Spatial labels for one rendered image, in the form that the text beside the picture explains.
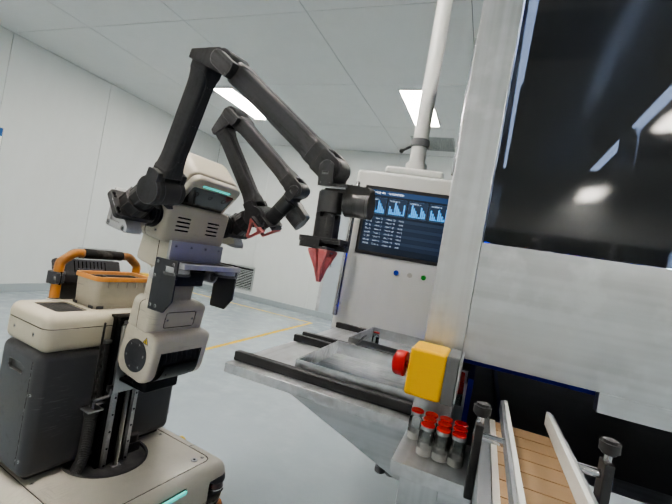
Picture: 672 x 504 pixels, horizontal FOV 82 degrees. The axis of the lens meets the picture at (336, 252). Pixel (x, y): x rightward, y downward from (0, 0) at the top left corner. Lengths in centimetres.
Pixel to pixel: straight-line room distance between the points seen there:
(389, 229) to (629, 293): 119
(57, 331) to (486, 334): 125
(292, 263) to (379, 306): 536
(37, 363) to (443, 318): 124
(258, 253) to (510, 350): 687
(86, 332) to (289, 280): 572
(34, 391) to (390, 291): 130
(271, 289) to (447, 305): 663
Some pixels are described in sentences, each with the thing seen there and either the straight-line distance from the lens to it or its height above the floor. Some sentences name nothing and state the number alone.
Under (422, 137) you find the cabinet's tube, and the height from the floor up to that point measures 174.
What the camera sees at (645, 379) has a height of 105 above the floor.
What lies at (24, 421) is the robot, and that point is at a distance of 161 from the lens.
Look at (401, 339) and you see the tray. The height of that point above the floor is 90.
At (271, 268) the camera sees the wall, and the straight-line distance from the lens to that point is 725.
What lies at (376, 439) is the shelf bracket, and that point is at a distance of 88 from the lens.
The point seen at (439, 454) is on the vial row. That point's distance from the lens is 64.
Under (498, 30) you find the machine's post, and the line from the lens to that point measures 81.
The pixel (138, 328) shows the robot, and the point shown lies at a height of 81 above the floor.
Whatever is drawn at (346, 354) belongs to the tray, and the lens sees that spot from 109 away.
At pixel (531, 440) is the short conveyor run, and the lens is 69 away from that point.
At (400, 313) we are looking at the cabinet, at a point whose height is 94.
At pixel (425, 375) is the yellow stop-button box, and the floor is 99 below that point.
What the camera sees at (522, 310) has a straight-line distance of 69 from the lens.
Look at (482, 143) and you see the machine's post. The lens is 72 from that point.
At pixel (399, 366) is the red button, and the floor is 99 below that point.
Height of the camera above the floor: 115
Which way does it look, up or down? level
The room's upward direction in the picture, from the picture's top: 10 degrees clockwise
